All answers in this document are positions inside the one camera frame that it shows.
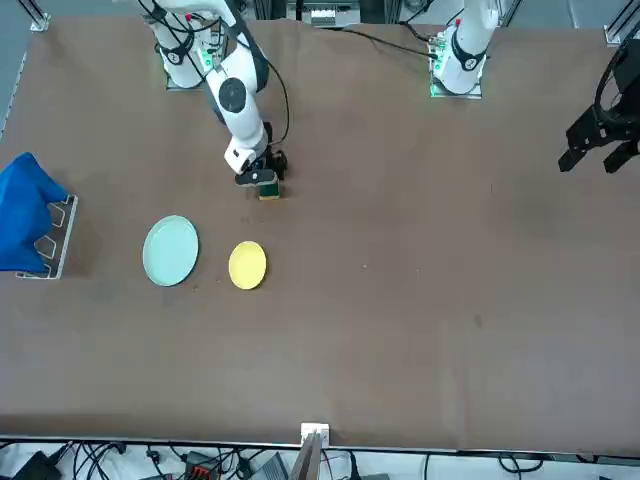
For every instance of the blue cloth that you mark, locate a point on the blue cloth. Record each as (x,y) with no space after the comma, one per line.
(20,215)

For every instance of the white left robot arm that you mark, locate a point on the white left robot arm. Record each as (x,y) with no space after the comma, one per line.
(467,50)

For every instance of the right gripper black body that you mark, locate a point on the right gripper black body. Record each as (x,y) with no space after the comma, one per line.
(279,165)

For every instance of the small yellow dish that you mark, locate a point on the small yellow dish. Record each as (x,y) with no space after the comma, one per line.
(247,265)

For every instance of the pale green plate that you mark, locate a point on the pale green plate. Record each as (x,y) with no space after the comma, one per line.
(170,250)

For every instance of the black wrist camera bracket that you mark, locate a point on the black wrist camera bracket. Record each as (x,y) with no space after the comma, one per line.
(247,180)

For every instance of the aluminium frame post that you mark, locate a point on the aluminium frame post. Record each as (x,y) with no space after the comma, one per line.
(315,432)

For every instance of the white metal dish rack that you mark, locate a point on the white metal dish rack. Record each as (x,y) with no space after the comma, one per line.
(66,235)

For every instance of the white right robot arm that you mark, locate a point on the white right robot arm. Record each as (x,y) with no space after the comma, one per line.
(240,115)

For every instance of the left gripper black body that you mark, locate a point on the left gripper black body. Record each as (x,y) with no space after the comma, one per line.
(627,115)

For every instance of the aluminium corner post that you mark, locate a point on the aluminium corner post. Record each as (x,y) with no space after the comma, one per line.
(40,21)
(617,30)

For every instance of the red and black device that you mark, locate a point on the red and black device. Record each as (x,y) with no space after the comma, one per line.
(200,471)

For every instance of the white power strip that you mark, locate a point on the white power strip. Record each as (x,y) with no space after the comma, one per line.
(323,19)

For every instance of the green and yellow sponge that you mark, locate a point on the green and yellow sponge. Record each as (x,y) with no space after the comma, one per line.
(270,192)

